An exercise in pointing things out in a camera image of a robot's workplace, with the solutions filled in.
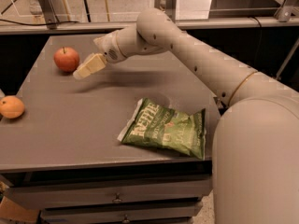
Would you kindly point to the grey drawer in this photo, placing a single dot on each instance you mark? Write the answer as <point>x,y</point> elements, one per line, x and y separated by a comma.
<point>110,192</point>
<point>123,214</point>

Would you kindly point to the cardboard box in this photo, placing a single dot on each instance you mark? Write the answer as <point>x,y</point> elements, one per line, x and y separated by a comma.
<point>13,212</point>

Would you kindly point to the left metal bracket post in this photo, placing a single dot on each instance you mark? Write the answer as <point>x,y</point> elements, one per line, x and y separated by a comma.
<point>49,13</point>

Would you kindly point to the red apple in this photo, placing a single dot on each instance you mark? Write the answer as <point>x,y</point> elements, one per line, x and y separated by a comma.
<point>66,59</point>

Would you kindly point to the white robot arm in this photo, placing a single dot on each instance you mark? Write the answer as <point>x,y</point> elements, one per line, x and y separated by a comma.
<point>255,150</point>

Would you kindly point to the green Kettle chips bag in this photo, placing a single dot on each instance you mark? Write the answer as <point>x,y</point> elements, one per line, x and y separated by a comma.
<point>154,125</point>

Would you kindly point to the upper grey drawer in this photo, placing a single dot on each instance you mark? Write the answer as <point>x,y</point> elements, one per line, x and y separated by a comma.
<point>110,192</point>

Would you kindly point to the grey drawer cabinet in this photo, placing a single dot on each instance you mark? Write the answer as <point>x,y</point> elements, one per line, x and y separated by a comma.
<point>69,131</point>

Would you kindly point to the lower grey drawer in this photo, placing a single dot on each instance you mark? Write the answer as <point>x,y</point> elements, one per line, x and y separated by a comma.
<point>123,214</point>

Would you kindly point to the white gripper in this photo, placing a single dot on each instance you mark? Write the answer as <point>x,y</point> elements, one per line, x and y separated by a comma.
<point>107,48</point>

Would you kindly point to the metal bracket post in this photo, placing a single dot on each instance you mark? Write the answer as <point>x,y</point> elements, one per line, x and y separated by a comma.
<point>170,9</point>
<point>49,13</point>

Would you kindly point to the orange fruit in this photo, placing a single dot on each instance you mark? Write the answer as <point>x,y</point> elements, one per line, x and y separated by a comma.
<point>11,107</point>

